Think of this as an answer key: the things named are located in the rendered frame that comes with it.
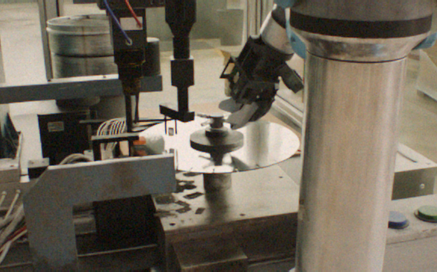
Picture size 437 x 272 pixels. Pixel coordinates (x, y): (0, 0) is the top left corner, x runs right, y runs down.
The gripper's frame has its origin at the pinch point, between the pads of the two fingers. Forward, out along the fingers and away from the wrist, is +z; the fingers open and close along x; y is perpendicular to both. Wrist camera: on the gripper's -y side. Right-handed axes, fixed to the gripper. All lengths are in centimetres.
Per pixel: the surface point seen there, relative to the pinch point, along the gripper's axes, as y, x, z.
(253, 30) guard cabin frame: -71, -81, 30
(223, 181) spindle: 1.0, 5.7, 10.7
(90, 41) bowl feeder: 2, -63, 29
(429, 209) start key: -14.0, 34.0, -13.5
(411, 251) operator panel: -8.4, 38.5, -9.3
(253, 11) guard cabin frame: -70, -85, 24
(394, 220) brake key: -6.4, 33.6, -11.6
